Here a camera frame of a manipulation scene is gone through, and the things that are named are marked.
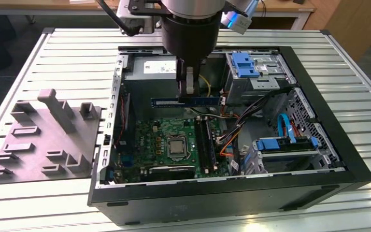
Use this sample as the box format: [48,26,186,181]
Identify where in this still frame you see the small white wrist camera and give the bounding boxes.
[220,11,252,35]

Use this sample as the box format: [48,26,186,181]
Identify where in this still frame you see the black camera cable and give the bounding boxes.
[94,0,134,37]

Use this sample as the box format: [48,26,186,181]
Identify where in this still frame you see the grey power supply unit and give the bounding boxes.
[122,56,186,120]

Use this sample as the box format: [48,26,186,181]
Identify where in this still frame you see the yellow wire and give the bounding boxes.
[200,74,212,98]

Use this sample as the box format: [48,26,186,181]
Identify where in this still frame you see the metal drive cage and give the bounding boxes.
[225,52,297,104]

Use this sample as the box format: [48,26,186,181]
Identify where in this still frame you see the silver CPU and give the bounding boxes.
[166,139,188,157]

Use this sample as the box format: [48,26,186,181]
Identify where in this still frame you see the grey parts rack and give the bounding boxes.
[0,88,108,186]

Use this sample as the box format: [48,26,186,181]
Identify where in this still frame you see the wooden cabinet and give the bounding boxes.
[323,0,371,62]

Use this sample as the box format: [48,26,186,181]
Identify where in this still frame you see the wooden desk white legs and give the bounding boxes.
[0,0,316,31]

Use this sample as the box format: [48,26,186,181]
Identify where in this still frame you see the black graphics card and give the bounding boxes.
[141,165,196,182]

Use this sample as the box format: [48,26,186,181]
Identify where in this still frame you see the hard disk in blue carrier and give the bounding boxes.
[256,136,317,153]

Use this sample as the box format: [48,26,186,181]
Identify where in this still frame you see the blue flat data cable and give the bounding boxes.
[277,113,297,144]

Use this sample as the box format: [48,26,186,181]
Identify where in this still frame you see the orange wires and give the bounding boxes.
[218,142,237,158]

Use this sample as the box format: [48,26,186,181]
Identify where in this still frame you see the black open PC case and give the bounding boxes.
[86,45,371,227]

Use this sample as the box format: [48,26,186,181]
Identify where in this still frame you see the black cable bundle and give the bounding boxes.
[217,88,292,145]

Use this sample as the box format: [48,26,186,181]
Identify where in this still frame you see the blue plastic drive latch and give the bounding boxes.
[232,52,259,78]

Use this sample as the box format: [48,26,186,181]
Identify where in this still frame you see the black RAM slot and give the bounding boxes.
[193,116,206,171]

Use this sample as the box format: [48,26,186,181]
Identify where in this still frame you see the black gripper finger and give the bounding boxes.
[176,59,192,103]
[192,60,202,98]

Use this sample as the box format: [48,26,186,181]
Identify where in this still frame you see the green motherboard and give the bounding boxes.
[109,117,234,184]

